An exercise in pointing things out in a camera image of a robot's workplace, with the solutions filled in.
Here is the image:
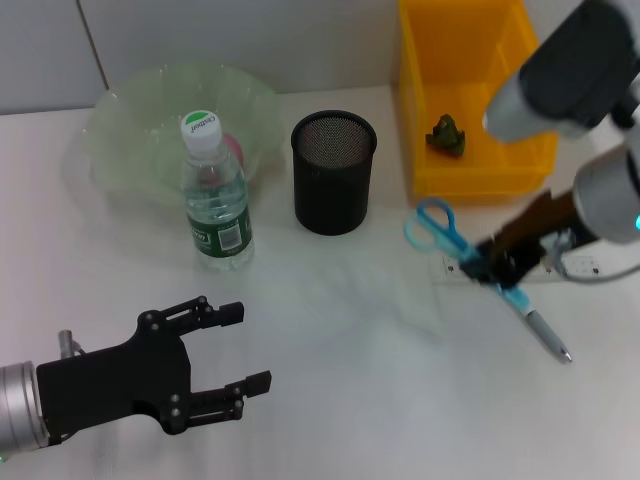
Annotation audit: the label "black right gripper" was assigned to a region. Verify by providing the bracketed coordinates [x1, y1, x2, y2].
[459, 189, 581, 292]

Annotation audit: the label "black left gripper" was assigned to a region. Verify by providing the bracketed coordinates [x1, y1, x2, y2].
[36, 294, 273, 436]

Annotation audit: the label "blue scissors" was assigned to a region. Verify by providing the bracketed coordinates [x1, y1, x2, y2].
[403, 197, 534, 314]

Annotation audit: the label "white grey ballpoint pen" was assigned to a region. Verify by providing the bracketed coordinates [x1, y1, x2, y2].
[494, 282, 575, 364]

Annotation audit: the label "clear plastic ruler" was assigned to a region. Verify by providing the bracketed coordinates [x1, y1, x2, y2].
[433, 253, 604, 286]

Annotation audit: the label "water bottle green label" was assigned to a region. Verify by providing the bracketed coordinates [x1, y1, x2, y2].
[179, 108, 256, 274]

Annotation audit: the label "green plastic wrapper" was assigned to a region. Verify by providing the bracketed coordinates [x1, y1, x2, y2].
[424, 113, 467, 157]

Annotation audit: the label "black mesh pen holder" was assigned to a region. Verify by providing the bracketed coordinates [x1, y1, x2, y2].
[290, 109, 377, 236]

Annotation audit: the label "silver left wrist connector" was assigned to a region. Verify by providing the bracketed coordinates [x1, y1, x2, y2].
[57, 328, 84, 359]

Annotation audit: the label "yellow plastic storage bin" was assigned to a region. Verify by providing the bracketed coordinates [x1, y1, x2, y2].
[398, 0, 559, 197]

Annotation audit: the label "pale green plastic bowl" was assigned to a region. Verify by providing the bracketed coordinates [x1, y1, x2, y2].
[82, 58, 281, 206]

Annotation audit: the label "grey right wrist cable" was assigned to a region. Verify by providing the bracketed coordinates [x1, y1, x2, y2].
[542, 230, 640, 285]

